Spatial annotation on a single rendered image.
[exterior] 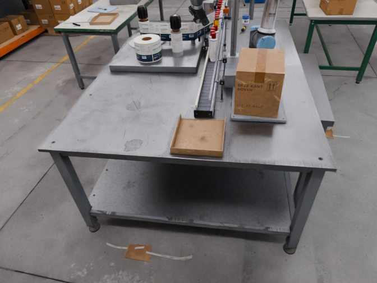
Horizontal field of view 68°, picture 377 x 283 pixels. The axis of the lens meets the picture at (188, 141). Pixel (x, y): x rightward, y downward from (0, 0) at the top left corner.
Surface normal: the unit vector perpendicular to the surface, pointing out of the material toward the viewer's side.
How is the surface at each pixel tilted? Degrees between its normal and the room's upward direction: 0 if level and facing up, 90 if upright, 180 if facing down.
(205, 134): 0
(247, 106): 90
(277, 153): 0
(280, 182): 1
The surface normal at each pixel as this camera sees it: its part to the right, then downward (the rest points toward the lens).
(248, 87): -0.23, 0.64
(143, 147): -0.05, -0.76
